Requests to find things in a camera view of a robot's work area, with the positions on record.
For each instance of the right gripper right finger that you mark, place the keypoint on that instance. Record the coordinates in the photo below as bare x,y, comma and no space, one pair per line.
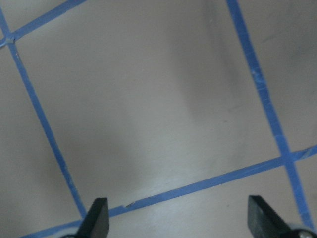
263,221

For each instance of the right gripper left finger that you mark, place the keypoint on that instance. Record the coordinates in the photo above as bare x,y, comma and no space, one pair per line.
96,222

